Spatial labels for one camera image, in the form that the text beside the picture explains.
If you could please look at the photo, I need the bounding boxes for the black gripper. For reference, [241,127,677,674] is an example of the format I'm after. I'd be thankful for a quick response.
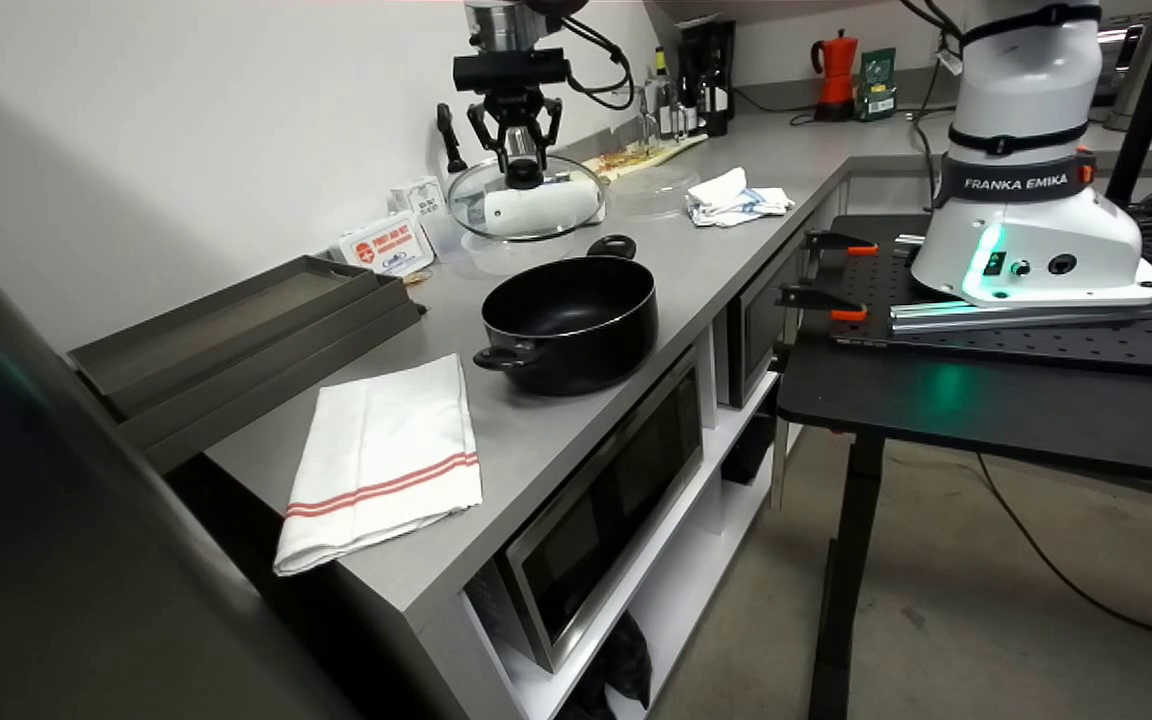
[467,88,565,174]

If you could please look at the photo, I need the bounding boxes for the glass lid with black knob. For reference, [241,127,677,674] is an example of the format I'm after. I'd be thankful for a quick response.
[442,156,603,244]

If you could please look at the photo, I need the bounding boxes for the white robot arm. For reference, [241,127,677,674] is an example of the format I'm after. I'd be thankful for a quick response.
[453,0,1152,331]

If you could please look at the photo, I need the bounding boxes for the black cooking pot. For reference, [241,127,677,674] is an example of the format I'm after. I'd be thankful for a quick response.
[477,238,656,398]

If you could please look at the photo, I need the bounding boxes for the red moka pot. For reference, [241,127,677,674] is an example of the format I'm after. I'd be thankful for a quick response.
[809,29,854,122]

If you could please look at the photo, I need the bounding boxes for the small white carton box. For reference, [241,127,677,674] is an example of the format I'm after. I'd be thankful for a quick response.
[389,175,453,238]

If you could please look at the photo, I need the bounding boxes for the white red labelled box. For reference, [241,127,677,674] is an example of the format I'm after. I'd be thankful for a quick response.
[340,214,434,281]

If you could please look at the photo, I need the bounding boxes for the white towel with blue stripes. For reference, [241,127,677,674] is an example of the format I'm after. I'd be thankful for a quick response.
[683,167,797,227]

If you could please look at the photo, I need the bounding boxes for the white towel with red stripes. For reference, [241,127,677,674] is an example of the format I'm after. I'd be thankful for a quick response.
[272,358,484,576]

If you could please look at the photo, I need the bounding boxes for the lower orange black clamp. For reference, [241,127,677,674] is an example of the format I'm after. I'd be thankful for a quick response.
[779,283,866,325]

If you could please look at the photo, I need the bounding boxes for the orange black clamp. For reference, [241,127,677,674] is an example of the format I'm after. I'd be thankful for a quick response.
[779,283,866,325]
[809,231,878,259]

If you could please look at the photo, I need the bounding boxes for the green box on counter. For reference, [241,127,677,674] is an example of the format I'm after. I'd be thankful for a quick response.
[854,47,897,122]

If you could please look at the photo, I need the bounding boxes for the upper orange black clamp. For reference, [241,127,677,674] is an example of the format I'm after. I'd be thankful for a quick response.
[809,231,878,259]

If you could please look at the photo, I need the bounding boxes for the dark grey stacked trays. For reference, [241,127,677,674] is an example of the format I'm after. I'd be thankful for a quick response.
[72,257,425,472]

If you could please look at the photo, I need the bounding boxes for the microwave oven under counter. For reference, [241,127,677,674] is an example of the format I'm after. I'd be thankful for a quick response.
[477,352,702,667]

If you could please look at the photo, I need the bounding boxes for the black perforated robot table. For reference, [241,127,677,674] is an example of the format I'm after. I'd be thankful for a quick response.
[777,238,1152,720]

